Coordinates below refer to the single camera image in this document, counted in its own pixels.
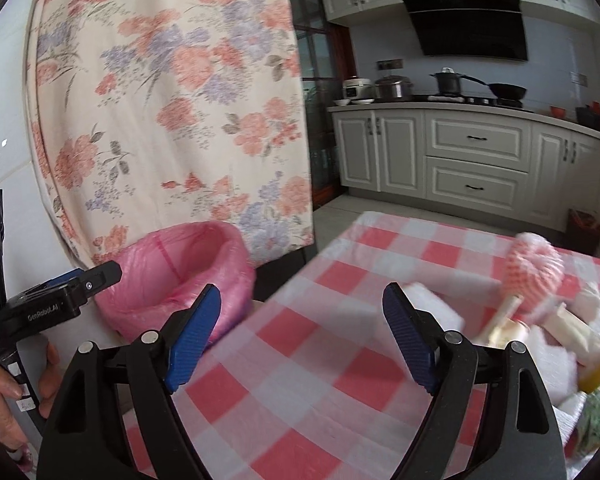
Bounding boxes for pink foam net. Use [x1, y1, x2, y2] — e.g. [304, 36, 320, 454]
[501, 232, 565, 318]

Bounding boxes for white tissue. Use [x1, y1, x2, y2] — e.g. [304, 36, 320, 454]
[570, 282, 600, 324]

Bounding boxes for white foam block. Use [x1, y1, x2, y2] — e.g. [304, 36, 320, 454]
[402, 283, 465, 332]
[526, 326, 578, 405]

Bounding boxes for floral green paper wrapper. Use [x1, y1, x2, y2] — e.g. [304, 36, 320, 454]
[555, 389, 600, 458]

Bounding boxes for pink lined trash bin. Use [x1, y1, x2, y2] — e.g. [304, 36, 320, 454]
[95, 221, 256, 344]

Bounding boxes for white lower kitchen cabinets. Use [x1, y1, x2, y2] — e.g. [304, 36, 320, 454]
[330, 102, 600, 255]

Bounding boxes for person's left hand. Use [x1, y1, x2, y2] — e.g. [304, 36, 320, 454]
[0, 341, 62, 451]

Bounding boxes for red white checkered tablecloth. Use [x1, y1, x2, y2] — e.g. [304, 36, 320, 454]
[173, 211, 512, 479]

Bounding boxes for floral cream curtain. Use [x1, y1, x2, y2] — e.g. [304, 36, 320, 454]
[26, 0, 314, 266]

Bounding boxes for red floor bin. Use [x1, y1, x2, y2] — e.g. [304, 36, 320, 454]
[565, 209, 600, 256]

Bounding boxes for steel pressure cooker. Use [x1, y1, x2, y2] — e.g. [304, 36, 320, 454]
[375, 75, 413, 102]

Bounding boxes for white rice cooker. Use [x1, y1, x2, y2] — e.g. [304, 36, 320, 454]
[342, 77, 375, 101]

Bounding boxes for black lidded saucepan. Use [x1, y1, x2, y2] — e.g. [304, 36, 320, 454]
[431, 67, 486, 96]

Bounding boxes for black gas stove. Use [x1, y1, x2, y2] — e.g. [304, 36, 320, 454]
[411, 94, 531, 112]

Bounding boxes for black frying pan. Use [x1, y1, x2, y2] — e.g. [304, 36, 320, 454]
[488, 84, 527, 101]

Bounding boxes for red bowl on counter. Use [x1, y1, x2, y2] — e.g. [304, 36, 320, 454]
[550, 106, 566, 119]

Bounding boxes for black range hood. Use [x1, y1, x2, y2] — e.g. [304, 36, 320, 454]
[402, 0, 528, 62]

